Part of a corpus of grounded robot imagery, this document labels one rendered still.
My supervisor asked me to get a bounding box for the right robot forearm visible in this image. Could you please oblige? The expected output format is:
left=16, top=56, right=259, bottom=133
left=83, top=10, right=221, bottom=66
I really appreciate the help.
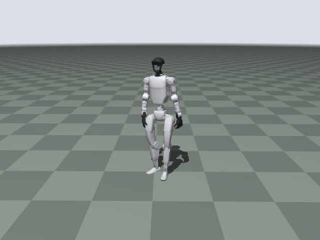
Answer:
left=141, top=95, right=148, bottom=115

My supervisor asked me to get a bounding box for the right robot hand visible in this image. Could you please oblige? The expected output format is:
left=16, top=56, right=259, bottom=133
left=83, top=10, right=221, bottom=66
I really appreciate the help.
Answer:
left=141, top=111, right=148, bottom=128

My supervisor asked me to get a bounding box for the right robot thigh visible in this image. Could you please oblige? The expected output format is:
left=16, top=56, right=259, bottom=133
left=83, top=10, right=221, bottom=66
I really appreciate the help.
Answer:
left=145, top=114, right=160, bottom=149

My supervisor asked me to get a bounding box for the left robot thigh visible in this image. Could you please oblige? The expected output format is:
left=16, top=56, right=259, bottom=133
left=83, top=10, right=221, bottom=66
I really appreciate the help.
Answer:
left=163, top=114, right=176, bottom=150

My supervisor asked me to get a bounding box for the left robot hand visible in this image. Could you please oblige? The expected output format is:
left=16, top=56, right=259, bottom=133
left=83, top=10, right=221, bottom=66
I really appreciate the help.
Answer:
left=174, top=114, right=183, bottom=129

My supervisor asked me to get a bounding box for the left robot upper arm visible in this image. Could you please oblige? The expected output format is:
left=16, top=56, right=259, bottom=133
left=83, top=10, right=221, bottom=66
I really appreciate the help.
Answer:
left=166, top=77, right=178, bottom=102

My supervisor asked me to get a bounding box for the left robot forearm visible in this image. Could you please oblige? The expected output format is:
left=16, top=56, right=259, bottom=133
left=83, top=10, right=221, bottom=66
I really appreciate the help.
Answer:
left=173, top=95, right=182, bottom=117

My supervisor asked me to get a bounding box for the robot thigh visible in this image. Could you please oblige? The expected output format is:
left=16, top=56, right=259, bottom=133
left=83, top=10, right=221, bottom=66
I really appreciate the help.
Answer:
left=163, top=114, right=176, bottom=150
left=145, top=114, right=160, bottom=149

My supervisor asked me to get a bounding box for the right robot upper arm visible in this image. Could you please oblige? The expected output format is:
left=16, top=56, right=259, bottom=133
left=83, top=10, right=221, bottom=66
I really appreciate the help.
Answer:
left=142, top=76, right=150, bottom=101

